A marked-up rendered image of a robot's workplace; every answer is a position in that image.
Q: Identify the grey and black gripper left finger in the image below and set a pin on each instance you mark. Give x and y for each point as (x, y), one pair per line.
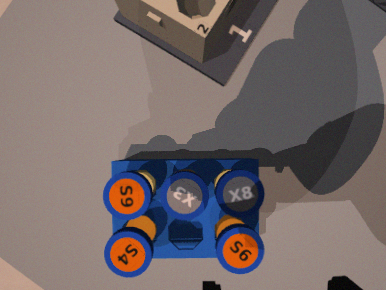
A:
(210, 285)

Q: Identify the blue tube cap with grey x8 dot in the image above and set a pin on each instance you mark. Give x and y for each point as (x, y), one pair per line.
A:
(239, 193)

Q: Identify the grey bench mat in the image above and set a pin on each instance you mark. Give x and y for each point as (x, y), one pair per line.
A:
(79, 89)

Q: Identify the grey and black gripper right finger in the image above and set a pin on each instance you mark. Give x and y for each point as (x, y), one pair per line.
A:
(342, 283)

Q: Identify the blue tube rack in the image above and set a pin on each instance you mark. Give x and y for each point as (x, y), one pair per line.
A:
(193, 238)

